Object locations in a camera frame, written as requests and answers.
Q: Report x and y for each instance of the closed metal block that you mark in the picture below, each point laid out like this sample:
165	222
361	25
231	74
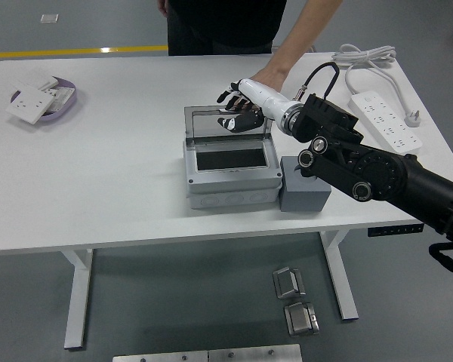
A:
301	319

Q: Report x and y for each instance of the large white socket panel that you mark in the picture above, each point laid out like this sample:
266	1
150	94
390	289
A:
28	105

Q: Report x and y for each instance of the person's left forearm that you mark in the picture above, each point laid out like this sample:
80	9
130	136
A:
306	34

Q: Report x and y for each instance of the small clear floor plate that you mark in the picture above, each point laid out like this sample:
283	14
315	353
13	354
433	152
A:
49	18

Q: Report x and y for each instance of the grey electrical box clear lid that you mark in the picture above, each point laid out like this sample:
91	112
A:
230	184

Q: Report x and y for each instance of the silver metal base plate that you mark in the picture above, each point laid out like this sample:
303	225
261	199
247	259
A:
207	355

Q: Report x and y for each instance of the yellow floor tape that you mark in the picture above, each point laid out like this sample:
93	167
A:
98	50

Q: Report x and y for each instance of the white power strip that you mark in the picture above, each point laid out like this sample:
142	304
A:
381	117

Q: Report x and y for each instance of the open metal block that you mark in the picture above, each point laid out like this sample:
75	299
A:
288	283

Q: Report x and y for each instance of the purple oval tray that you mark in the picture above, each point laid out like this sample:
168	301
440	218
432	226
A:
68	103

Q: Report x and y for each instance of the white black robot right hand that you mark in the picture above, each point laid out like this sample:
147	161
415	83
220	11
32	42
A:
266	96

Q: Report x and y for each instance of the person's left hand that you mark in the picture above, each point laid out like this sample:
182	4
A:
273	77

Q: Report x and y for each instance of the plain white switch panel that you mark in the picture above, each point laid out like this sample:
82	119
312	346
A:
32	81

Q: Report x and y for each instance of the white table leg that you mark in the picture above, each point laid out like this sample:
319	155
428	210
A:
77	301
343	286

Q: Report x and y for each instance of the small printed socket panel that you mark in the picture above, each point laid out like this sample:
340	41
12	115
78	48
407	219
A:
60	96

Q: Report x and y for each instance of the grey cube with round hole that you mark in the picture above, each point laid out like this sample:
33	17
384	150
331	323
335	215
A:
302	197

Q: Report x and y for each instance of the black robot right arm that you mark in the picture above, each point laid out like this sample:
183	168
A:
381	173

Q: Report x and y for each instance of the person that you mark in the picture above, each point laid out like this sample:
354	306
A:
219	26

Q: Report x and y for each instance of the black table control panel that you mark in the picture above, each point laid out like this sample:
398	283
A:
396	230

